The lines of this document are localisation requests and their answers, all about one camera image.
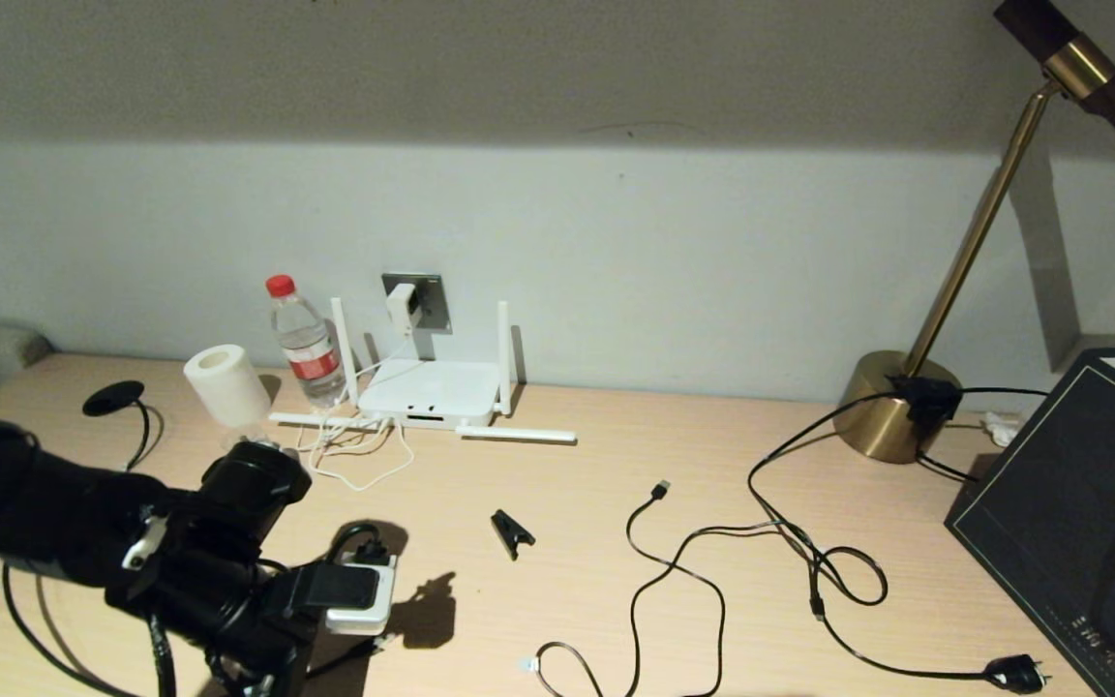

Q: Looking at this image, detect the white power adapter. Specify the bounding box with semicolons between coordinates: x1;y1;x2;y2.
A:
385;282;422;338

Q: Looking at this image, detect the white router with antennas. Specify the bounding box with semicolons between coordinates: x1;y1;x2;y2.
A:
269;297;579;446

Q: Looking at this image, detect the white paper roll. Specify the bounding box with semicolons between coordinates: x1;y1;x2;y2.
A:
182;343;274;433

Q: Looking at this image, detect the small black clip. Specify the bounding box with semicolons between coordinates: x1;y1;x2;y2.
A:
489;509;537;563

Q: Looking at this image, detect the red capped water bottle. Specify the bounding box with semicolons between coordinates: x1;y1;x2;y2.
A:
264;274;348;410

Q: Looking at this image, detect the brass desk lamp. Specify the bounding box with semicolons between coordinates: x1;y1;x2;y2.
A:
833;0;1115;465

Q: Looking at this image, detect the small white plastic piece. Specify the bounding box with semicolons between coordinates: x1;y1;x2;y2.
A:
981;410;1025;448

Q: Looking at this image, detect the dark gift bag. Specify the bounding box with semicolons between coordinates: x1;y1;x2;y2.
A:
945;332;1115;697

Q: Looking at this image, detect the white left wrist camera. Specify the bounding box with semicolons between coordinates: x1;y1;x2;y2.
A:
288;559;397;638

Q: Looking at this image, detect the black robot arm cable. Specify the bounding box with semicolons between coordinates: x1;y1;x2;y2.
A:
0;521;396;697

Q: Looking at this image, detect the white adapter cable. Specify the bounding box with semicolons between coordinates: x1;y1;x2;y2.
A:
294;334;417;493

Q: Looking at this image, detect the black computer mouse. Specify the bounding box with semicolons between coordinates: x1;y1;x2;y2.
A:
81;379;165;477

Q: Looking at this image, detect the grey wall socket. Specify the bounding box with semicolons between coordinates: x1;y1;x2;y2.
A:
380;272;450;331

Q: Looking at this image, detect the black USB cable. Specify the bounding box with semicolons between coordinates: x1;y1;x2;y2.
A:
517;478;826;697

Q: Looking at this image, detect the black cable clip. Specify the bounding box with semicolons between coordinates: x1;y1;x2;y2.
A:
890;375;964;428

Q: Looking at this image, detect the black lamp power cord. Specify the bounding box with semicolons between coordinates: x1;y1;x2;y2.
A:
748;385;1054;697

